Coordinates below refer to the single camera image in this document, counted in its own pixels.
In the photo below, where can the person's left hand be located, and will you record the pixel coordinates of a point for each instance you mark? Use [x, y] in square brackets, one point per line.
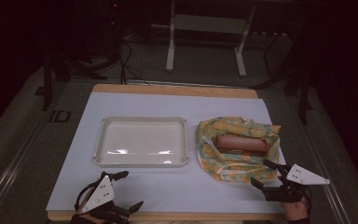
[78, 212]

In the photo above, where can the dark metal stand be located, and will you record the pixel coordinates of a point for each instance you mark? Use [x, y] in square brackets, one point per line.
[292, 77]
[56, 71]

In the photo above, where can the person's right hand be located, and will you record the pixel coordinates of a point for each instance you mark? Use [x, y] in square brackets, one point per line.
[295, 211]

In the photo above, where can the yellow green patterned cloth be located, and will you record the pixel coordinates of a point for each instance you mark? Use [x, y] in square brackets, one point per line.
[211, 149]

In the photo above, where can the white metal stand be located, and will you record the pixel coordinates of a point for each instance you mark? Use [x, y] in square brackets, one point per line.
[206, 23]

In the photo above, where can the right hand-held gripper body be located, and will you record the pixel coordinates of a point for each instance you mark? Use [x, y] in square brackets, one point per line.
[304, 177]

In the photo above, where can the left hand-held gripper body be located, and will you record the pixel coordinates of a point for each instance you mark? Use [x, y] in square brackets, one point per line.
[101, 194]

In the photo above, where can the brown sausage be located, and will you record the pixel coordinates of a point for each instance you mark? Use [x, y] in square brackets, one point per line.
[240, 144]

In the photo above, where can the black floor bracket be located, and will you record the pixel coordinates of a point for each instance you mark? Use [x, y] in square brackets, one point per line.
[59, 116]

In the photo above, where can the pale table sheet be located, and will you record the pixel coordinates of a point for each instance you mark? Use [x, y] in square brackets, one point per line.
[167, 186]

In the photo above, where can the white plastic tray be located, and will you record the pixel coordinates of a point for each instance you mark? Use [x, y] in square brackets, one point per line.
[141, 141]

